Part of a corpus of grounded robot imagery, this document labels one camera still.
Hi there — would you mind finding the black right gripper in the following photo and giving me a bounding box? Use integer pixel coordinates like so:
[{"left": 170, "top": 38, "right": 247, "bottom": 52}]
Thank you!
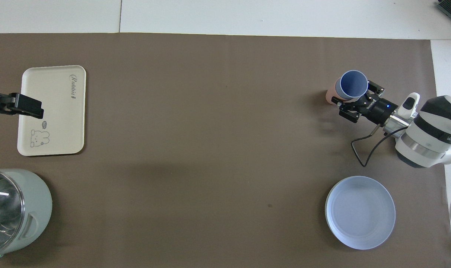
[{"left": 331, "top": 80, "right": 399, "bottom": 125}]

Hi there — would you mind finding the blue ribbed cup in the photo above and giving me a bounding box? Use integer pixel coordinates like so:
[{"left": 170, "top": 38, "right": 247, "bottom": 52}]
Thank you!
[{"left": 335, "top": 70, "right": 369, "bottom": 101}]

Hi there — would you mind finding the pink cup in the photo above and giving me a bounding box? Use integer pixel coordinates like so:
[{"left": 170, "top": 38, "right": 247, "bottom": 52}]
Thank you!
[{"left": 325, "top": 86, "right": 341, "bottom": 105}]

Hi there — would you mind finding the cream tray with rabbit print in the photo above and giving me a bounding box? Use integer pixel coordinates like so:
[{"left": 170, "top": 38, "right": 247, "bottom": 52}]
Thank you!
[{"left": 17, "top": 65, "right": 87, "bottom": 156}]

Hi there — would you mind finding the pale green electric pot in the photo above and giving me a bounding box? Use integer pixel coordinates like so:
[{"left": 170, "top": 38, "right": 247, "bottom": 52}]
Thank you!
[{"left": 0, "top": 169, "right": 53, "bottom": 261}]

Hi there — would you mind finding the lavender blue plate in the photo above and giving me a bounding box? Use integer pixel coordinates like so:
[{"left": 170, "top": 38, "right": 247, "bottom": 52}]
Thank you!
[{"left": 325, "top": 176, "right": 396, "bottom": 250}]

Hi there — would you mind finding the glass pot lid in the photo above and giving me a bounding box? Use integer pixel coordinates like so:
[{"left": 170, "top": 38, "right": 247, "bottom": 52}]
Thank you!
[{"left": 0, "top": 170, "right": 26, "bottom": 257}]

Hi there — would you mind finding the brown table mat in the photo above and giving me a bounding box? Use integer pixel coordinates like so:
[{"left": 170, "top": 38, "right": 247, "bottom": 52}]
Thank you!
[{"left": 0, "top": 33, "right": 451, "bottom": 268}]

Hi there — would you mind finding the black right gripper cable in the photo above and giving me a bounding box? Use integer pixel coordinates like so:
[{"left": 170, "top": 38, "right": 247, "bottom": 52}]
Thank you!
[{"left": 351, "top": 125, "right": 408, "bottom": 167}]

